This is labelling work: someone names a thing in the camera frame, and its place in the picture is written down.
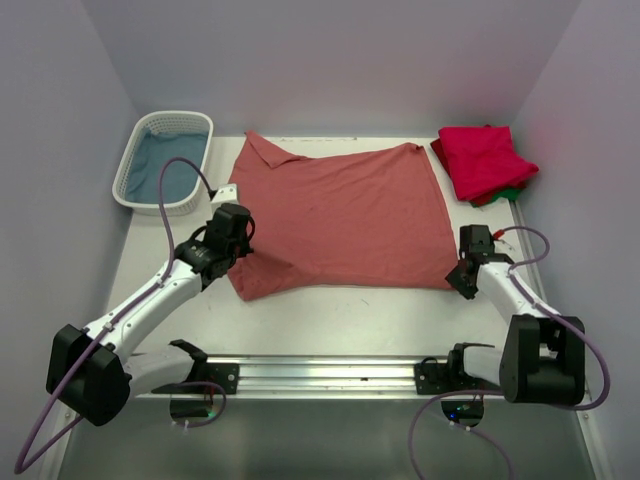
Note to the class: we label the white perforated plastic basket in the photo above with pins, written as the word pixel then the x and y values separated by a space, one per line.
pixel 168 121

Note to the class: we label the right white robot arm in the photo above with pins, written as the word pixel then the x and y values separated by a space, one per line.
pixel 542 360

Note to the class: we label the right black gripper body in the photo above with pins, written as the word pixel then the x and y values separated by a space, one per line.
pixel 462 284

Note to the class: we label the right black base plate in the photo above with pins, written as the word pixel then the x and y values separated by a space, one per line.
pixel 433 377

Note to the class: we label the folded crimson t shirt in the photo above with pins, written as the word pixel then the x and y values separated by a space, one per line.
pixel 483 159

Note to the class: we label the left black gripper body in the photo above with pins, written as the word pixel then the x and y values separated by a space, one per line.
pixel 241 248

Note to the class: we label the salmon pink t shirt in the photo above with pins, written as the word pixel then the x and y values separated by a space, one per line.
pixel 375 219

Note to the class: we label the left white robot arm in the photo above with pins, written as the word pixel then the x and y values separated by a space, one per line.
pixel 95 370

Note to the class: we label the folded green t shirt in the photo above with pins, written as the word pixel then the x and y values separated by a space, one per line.
pixel 509 193

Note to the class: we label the aluminium mounting rail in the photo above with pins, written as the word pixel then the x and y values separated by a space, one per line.
pixel 279 377

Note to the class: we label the folded dark red t shirt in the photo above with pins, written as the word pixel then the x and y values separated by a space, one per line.
pixel 438 149

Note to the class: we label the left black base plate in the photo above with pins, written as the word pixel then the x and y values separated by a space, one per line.
pixel 225 375

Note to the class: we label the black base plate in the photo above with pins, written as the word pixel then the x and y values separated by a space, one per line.
pixel 225 375
pixel 433 377

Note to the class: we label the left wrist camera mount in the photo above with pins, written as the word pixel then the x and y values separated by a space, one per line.
pixel 227 193

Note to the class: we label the blue t shirt in basket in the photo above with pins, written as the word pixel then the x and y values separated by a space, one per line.
pixel 153 152

